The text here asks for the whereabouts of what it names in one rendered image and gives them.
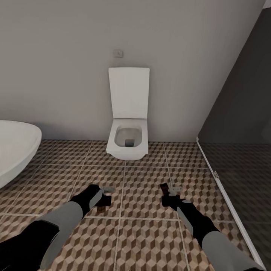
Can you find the mousetrap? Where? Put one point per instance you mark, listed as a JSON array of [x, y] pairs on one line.
[[101, 210], [165, 189]]

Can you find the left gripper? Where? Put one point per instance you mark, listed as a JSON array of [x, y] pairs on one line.
[[106, 201]]

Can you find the shower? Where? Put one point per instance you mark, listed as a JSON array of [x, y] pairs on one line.
[[237, 219]]

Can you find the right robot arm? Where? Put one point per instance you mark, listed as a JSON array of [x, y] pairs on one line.
[[221, 252]]

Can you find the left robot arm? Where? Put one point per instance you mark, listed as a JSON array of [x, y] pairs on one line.
[[39, 243]]

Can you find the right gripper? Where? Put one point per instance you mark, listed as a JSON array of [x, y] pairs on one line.
[[168, 200]]

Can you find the door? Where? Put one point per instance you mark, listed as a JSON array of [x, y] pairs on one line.
[[236, 136]]

